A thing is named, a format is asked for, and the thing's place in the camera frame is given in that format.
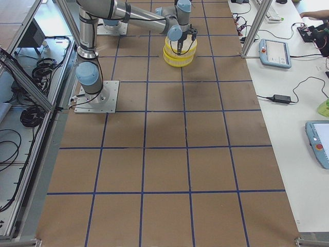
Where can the black monitor box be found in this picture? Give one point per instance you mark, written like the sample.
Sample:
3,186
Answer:
33,37

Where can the white keyboard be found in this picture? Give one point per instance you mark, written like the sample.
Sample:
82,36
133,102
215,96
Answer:
272,16

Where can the black power adapter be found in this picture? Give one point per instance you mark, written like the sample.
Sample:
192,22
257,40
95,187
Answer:
281,99

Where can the teach pendant with red button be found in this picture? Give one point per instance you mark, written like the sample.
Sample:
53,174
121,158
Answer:
274,53

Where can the green plastic object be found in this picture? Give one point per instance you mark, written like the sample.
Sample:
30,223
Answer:
323,108

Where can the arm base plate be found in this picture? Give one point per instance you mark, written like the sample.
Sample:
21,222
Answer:
106,30
105,102

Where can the aluminium frame post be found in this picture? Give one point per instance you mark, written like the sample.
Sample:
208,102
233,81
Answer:
259,17

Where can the yellow steamer basket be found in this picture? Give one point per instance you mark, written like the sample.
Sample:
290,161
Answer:
177,62
188,47

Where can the person's hand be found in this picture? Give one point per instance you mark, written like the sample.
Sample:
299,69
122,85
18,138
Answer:
319,15

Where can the black tool with wires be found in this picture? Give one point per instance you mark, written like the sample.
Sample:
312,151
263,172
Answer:
316,35

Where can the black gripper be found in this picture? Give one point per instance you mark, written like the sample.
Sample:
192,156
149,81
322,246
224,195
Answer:
183,38

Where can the aluminium frame rail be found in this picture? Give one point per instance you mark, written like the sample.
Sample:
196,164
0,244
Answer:
24,80

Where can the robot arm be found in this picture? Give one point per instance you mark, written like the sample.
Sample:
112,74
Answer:
173,21

